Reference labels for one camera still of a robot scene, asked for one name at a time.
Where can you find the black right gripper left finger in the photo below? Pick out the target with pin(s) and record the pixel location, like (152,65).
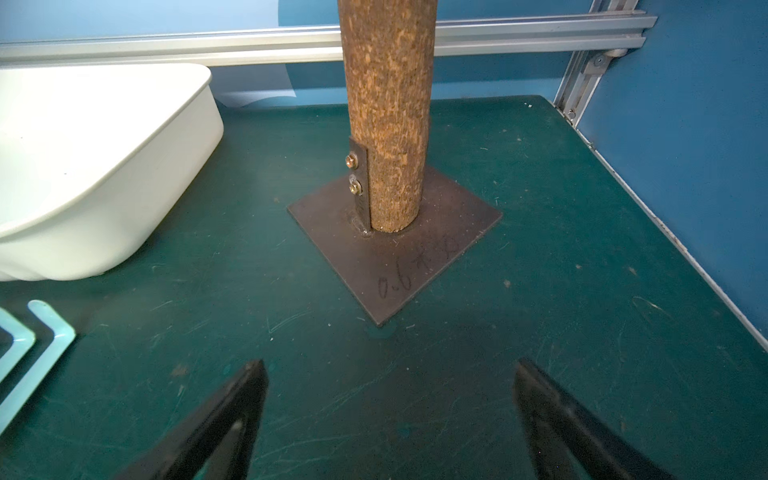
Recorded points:
(218,438)

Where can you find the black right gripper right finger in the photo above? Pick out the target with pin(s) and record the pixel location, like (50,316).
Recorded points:
(558,430)

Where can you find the white plastic storage box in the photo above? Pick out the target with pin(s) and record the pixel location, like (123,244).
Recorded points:
(92,160)

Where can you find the pink blossom artificial tree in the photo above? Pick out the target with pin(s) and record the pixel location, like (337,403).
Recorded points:
(388,55)

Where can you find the dark tree base plate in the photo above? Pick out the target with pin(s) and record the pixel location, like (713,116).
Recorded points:
(386,270)

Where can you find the aluminium back frame bar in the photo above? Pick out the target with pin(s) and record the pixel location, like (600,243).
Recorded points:
(312,44)

